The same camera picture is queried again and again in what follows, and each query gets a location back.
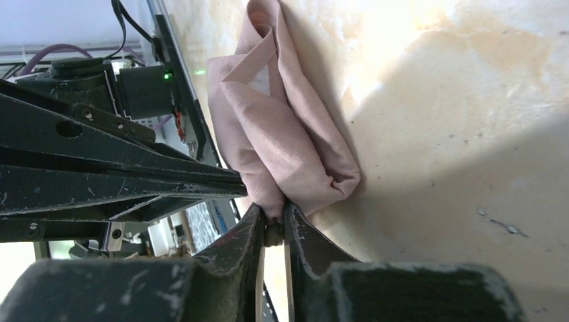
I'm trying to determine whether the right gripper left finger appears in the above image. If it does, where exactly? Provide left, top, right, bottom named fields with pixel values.
left=182, top=204, right=266, bottom=321

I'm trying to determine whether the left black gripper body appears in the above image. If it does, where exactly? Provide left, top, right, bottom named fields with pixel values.
left=1, top=81, right=196, bottom=252

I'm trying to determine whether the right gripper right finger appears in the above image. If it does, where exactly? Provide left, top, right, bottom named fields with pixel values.
left=283, top=202, right=358, bottom=321

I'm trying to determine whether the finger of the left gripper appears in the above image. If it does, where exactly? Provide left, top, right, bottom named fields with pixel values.
left=1, top=166, right=246, bottom=221
left=0, top=93, right=246, bottom=185

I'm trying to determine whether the pink underwear cream waistband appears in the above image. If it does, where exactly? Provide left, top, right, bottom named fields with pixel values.
left=207, top=1, right=361, bottom=220

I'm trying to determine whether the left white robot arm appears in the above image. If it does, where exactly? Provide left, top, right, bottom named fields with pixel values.
left=1, top=58, right=246, bottom=252

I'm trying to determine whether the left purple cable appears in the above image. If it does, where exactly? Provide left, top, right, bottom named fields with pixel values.
left=17, top=43, right=148, bottom=76

